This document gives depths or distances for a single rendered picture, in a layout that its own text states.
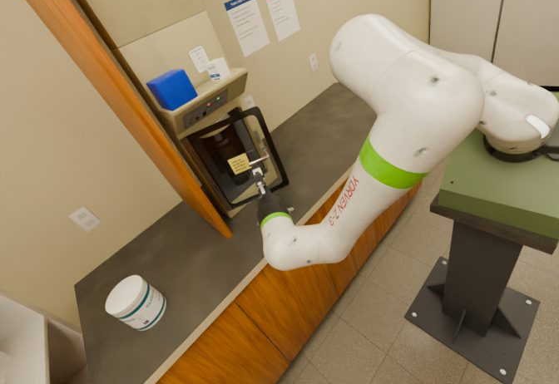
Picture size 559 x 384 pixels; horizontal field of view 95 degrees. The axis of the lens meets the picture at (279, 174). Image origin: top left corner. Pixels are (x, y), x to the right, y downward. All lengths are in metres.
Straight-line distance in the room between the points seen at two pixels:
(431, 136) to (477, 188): 0.61
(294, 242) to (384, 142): 0.34
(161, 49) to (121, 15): 0.13
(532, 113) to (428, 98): 0.41
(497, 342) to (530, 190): 1.05
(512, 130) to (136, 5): 1.02
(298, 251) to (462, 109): 0.43
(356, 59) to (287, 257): 0.44
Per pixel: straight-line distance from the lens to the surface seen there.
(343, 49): 0.48
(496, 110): 0.78
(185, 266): 1.19
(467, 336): 1.85
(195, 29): 1.04
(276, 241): 0.63
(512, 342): 1.89
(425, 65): 0.42
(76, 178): 1.42
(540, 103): 0.78
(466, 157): 1.01
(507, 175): 0.99
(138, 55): 0.96
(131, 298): 1.04
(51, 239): 1.52
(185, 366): 1.17
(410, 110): 0.39
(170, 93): 0.87
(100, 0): 0.96
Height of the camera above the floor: 1.73
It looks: 36 degrees down
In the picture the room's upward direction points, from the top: 23 degrees counter-clockwise
